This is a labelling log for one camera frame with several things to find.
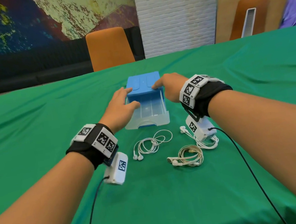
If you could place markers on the person's right hand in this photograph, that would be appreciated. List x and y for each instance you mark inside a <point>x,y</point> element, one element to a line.
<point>174,85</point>

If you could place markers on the person's left hand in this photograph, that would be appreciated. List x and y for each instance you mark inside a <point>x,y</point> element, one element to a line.
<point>115,114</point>

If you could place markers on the blue plastic mini drawer unit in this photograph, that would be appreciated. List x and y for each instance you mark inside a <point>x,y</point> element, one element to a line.
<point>141,84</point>

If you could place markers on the person's left forearm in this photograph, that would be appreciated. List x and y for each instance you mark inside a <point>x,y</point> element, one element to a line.
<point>40,206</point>

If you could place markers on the person's right forearm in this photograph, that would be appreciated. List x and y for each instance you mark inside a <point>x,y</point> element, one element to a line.
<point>276,137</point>

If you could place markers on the white right marker tag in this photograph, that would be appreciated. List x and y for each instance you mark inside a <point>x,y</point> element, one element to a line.
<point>190,90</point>

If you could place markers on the white marker tag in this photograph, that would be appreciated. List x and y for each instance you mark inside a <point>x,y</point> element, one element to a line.
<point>190,90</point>
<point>102,139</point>

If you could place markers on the white left marker tag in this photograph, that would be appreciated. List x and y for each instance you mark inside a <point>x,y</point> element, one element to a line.
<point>102,139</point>

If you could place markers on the wide orange wooden panel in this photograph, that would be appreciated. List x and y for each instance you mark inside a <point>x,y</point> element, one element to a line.
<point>110,50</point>

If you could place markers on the black sofa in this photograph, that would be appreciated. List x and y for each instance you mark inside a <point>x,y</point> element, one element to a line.
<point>23,72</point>

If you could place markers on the green tablecloth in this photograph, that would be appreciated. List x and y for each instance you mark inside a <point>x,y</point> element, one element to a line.
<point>176,201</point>

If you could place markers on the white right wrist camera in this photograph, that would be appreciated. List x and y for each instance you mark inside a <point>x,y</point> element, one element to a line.
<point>203,130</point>

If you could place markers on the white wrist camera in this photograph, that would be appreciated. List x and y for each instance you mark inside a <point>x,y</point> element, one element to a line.
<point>203,130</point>
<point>115,175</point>

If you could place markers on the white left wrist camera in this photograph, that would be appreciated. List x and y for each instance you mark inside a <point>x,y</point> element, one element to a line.
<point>115,175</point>

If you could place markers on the white metal frame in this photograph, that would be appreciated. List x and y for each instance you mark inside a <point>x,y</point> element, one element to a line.
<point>249,22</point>

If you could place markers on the colourful abstract wall painting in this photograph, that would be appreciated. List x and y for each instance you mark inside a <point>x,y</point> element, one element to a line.
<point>30,20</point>

